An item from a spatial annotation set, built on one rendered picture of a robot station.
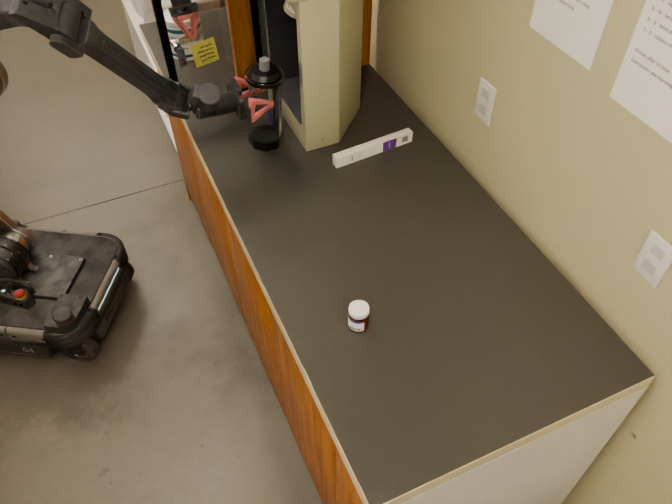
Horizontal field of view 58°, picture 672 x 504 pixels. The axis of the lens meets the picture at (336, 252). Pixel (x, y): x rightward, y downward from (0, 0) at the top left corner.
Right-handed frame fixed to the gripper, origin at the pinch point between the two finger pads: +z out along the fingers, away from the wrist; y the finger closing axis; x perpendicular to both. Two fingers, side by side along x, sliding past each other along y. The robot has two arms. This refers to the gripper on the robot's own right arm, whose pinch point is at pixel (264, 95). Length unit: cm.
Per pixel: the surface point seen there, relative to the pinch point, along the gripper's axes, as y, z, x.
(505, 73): -35, 52, -16
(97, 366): 18, -67, 121
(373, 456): -97, -15, 22
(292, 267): -44, -10, 22
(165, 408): -12, -47, 119
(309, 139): -3.3, 12.8, 16.1
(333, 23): -3.2, 18.4, -19.4
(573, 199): -69, 52, -1
